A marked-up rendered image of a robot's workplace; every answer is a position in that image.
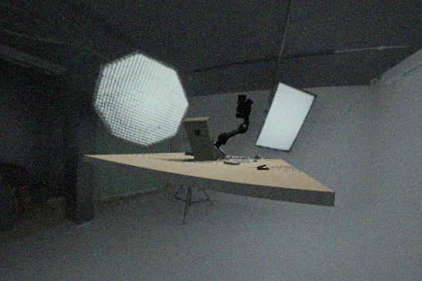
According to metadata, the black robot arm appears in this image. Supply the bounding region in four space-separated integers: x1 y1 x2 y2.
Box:
215 99 253 148

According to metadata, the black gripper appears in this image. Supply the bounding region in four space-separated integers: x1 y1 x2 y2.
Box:
236 95 247 118

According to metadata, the beige service panel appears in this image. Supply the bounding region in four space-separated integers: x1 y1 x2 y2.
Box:
183 117 217 161

